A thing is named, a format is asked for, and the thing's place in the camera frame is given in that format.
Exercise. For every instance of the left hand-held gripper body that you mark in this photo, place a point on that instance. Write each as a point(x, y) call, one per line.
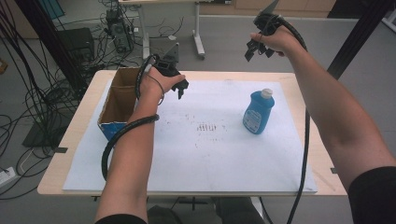
point(168, 67)

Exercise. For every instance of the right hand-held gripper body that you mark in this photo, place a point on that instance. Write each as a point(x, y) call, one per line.
point(267, 22)

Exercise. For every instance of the cardboard box with blue outside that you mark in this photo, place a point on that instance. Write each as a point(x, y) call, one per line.
point(120, 105)

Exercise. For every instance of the blue bottle with white cap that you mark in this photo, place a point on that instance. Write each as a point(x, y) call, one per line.
point(258, 115)

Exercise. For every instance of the person's right hand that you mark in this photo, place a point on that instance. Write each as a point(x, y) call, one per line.
point(278, 40)

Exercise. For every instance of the person's left hand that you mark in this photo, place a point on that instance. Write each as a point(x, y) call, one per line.
point(155, 85)

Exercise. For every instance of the wooden cabinet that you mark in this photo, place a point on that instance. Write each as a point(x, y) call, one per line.
point(295, 6)

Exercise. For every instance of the white desk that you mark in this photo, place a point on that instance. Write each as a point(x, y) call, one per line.
point(199, 31)

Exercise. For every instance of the black computer tower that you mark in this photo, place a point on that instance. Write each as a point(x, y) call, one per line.
point(120, 34)

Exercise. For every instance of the white mat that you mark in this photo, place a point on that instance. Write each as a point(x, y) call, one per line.
point(202, 155)

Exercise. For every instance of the black metal stand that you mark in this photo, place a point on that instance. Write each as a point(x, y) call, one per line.
point(358, 37)
point(46, 37)

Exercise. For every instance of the black box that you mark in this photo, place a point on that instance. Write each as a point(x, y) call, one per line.
point(76, 42)

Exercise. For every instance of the teal board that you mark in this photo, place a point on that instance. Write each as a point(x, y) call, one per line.
point(53, 7)

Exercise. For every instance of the person's right leg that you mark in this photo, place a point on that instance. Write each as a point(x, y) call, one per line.
point(239, 211)

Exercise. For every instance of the black tape piece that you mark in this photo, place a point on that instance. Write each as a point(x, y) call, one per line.
point(60, 150)
point(334, 170)

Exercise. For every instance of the person's black left sleeve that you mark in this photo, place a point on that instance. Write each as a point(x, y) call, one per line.
point(121, 219)

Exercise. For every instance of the person's black sleeve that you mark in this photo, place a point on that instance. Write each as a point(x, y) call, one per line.
point(121, 219)
point(375, 199)

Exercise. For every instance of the person's black right sleeve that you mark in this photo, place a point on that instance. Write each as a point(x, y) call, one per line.
point(375, 199)

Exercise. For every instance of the white power strip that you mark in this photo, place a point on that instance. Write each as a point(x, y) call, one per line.
point(6, 176)

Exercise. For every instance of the black stand base plate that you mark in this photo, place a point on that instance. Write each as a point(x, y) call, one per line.
point(42, 135)

